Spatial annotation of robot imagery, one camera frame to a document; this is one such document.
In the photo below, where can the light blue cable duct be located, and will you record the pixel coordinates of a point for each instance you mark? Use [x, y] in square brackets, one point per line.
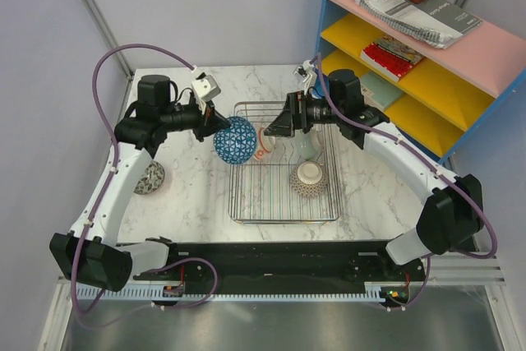
[172, 291]

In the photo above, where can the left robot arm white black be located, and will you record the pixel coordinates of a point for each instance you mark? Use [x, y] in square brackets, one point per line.
[88, 253]

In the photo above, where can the light green book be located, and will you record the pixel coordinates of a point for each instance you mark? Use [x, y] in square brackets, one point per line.
[378, 92]

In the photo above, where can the grey patterned bowl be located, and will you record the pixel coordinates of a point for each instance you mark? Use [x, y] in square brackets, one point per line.
[151, 180]

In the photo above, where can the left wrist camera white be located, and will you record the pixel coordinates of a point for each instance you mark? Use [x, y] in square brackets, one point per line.
[204, 86]

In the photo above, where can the spiral bound notebook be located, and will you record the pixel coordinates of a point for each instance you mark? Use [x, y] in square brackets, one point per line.
[430, 22]

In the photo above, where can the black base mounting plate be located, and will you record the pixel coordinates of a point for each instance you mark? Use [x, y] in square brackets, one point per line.
[200, 251]

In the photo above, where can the orange patterned glass bowl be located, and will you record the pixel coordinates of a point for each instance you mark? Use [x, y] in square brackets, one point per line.
[265, 145]

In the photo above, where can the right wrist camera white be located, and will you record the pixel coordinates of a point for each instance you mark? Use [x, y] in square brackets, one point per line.
[306, 75]

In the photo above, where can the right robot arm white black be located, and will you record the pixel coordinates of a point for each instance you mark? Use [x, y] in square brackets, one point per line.
[451, 205]

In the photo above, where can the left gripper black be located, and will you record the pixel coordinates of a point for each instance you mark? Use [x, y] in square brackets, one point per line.
[209, 122]

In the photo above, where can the green glass bowl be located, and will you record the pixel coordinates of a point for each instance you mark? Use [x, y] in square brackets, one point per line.
[308, 144]

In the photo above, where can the colourful wooden shelf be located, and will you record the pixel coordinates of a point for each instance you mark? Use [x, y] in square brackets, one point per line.
[445, 93]

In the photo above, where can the metal wire dish rack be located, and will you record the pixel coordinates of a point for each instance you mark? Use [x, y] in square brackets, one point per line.
[260, 191]

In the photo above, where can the brown patterned bowl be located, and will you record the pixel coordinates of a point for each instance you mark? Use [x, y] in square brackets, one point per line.
[309, 179]

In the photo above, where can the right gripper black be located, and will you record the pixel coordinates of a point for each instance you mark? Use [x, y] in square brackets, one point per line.
[283, 125]

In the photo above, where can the blue patterned bowl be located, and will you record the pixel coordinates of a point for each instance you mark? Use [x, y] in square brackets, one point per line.
[236, 144]

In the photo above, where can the grey setup guide booklet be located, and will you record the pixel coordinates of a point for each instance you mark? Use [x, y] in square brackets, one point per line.
[466, 21]

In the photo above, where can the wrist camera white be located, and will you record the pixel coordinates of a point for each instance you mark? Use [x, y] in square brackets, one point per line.
[306, 75]
[204, 86]

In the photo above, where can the aluminium frame rail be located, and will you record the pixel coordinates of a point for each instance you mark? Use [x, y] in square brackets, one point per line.
[464, 269]

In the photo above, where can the red patterned book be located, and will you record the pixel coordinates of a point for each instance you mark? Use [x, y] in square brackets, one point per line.
[390, 57]

